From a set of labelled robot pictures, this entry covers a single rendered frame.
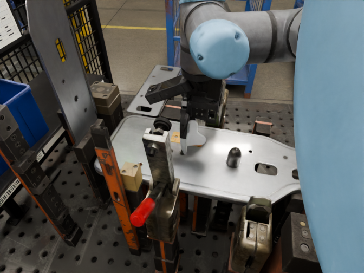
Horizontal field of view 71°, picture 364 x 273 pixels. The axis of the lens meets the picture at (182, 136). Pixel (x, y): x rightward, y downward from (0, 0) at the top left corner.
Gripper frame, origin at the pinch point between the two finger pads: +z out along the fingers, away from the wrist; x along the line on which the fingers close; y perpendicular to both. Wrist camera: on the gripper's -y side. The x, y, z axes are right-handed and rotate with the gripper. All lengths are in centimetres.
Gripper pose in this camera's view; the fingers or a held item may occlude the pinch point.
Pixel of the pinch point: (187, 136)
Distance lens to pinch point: 66.5
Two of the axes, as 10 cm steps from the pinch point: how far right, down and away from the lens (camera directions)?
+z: 0.0, 7.2, 6.9
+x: 2.5, -6.7, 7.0
